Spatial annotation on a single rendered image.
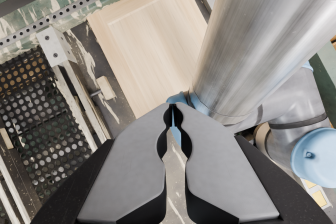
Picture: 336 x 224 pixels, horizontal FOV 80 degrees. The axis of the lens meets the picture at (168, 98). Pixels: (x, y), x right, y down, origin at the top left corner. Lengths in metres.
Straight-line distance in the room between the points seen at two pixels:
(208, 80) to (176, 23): 0.61
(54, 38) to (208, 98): 0.67
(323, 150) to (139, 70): 0.58
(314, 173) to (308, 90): 0.10
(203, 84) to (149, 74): 0.55
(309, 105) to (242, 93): 0.17
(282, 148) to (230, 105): 0.18
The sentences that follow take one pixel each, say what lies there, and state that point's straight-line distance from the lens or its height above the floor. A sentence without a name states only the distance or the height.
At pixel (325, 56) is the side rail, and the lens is 0.86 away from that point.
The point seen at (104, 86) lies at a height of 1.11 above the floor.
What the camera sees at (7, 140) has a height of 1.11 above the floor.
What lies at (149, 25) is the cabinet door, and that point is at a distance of 0.77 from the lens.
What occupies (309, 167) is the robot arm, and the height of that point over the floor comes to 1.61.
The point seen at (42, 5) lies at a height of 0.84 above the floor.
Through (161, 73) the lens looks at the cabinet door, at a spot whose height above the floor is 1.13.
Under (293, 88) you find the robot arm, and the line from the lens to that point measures 0.31.
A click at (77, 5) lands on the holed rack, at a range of 0.82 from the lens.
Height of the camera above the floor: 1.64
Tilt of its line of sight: 38 degrees down
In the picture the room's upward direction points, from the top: 153 degrees clockwise
